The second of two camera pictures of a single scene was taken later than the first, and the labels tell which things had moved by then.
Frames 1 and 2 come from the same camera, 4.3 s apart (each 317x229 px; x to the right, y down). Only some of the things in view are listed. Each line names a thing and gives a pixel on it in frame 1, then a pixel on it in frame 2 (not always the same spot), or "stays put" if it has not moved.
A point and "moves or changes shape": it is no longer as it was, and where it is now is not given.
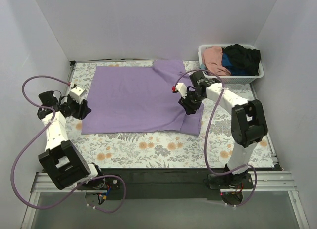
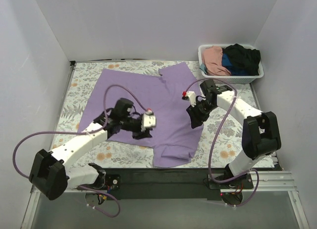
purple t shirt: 139,98 moves or changes shape
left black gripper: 80,110 → 138,129
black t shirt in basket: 243,58 stays put
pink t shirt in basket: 212,58 stays put
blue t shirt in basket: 234,70 stays put
